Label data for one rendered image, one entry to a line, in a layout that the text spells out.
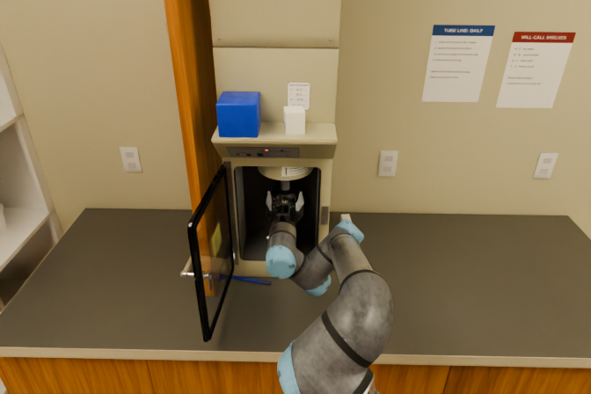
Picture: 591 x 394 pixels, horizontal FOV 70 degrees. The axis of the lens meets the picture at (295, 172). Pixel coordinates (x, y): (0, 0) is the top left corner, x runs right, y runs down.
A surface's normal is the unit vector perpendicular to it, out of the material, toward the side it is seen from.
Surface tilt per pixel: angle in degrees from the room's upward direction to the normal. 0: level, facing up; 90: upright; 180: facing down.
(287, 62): 90
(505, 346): 0
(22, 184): 90
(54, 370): 90
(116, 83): 90
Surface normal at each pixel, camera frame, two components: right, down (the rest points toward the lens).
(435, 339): 0.00, -0.87
